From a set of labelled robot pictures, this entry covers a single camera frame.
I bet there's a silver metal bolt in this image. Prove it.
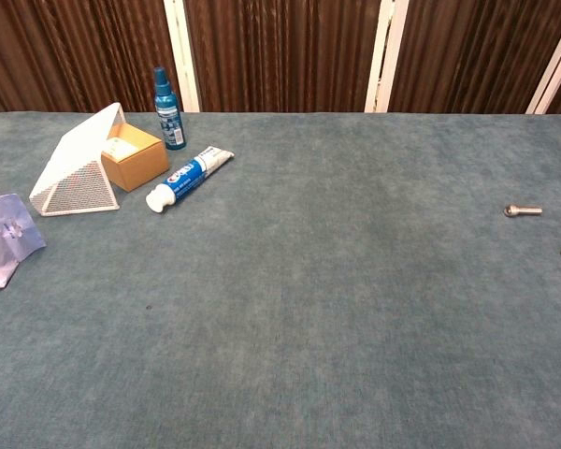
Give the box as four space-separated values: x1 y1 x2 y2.
503 204 543 219

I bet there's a teal felt table cover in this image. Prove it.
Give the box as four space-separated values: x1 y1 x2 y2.
0 110 561 449

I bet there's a blue white toothpaste tube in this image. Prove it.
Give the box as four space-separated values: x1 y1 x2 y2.
145 145 236 214

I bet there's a brown cardboard box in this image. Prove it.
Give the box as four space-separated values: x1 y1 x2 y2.
100 122 170 194

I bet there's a blue spray bottle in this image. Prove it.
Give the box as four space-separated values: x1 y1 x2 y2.
152 65 187 152

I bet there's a white mesh desk organizer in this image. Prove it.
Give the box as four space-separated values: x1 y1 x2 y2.
28 102 122 218

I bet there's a clear plastic bag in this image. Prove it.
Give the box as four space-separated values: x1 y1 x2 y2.
0 183 48 292

